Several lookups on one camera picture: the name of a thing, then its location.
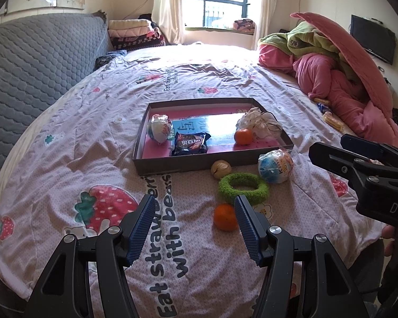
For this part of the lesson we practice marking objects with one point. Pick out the yellow wrapped snack bar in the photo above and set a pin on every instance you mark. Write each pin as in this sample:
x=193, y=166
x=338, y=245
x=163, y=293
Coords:
x=333, y=121

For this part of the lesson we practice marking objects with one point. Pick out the black wall television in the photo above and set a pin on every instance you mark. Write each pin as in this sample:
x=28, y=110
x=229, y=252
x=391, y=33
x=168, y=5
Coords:
x=375, y=38

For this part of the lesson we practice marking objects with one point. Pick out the green blanket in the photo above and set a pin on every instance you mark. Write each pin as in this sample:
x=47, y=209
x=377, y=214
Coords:
x=302, y=40

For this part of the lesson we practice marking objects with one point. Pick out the blue paper with characters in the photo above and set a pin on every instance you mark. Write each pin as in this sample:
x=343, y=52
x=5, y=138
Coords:
x=221, y=127

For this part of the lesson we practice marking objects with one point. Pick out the small white surprise egg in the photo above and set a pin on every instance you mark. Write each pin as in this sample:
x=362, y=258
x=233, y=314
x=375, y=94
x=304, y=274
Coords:
x=159, y=128

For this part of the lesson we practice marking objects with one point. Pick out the cream left curtain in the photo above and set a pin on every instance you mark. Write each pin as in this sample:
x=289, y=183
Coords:
x=168, y=15

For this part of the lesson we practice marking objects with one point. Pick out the person's right hand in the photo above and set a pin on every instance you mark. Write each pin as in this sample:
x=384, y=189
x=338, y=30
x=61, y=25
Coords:
x=388, y=235

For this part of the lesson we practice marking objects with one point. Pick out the folded cloth on windowsill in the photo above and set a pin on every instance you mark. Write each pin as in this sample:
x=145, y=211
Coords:
x=246, y=26

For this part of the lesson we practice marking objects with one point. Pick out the cream curtain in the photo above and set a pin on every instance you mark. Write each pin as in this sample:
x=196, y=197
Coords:
x=168, y=15
x=262, y=14

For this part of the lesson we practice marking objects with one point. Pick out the brown walnut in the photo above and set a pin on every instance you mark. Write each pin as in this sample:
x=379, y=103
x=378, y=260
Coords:
x=220, y=169

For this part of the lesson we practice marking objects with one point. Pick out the blue snack packet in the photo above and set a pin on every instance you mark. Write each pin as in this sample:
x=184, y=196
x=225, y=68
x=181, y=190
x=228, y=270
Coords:
x=190, y=144

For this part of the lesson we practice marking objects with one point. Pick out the stack of folded blankets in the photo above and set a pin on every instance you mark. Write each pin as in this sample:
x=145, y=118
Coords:
x=134, y=34

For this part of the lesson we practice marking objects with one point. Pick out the grey quilted headboard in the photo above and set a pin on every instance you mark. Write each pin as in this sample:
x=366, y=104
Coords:
x=41, y=58

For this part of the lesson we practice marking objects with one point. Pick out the cream right curtain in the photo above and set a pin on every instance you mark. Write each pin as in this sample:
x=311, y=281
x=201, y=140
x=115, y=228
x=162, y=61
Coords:
x=262, y=14

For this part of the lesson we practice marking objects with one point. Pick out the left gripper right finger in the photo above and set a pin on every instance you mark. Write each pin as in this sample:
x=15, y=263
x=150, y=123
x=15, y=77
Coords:
x=304, y=276

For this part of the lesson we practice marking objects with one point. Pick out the cream mesh bath pouf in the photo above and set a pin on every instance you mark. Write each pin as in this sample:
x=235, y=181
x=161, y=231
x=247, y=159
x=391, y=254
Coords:
x=262, y=124

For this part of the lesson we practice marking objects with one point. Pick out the dark shallow cardboard tray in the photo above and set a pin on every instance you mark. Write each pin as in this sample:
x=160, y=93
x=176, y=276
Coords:
x=150, y=158

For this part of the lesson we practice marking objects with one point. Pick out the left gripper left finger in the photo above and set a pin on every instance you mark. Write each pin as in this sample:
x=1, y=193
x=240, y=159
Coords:
x=63, y=288

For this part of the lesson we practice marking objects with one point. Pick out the pink strawberry print bedsheet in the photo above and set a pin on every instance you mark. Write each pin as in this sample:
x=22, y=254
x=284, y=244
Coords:
x=77, y=175

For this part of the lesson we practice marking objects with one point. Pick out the orange tangerine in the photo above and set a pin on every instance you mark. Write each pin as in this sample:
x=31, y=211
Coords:
x=224, y=218
x=243, y=137

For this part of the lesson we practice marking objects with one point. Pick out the pink crumpled duvet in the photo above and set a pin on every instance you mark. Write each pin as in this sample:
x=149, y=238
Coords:
x=318, y=77

